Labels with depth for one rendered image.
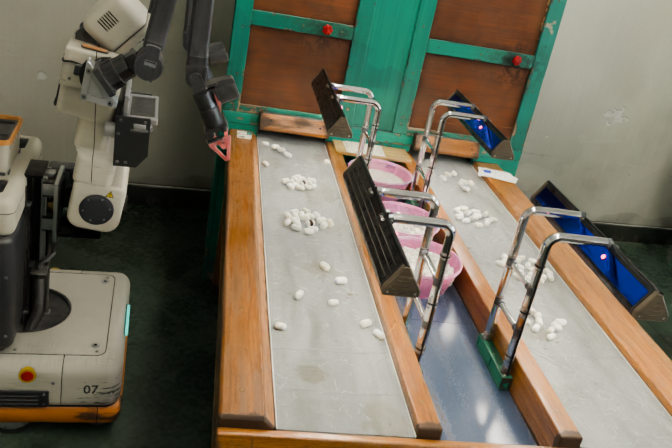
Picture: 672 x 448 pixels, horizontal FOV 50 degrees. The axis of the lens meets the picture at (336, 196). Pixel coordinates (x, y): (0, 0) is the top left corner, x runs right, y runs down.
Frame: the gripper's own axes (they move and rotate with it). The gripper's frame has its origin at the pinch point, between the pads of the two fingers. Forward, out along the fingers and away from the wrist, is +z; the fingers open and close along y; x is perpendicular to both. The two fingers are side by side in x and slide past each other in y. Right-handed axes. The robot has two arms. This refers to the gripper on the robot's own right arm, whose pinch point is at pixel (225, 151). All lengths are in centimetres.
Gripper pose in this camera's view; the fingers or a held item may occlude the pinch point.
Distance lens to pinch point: 218.8
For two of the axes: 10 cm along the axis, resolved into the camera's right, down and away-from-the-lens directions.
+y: -2.0, -4.1, 8.9
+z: 2.8, 8.5, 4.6
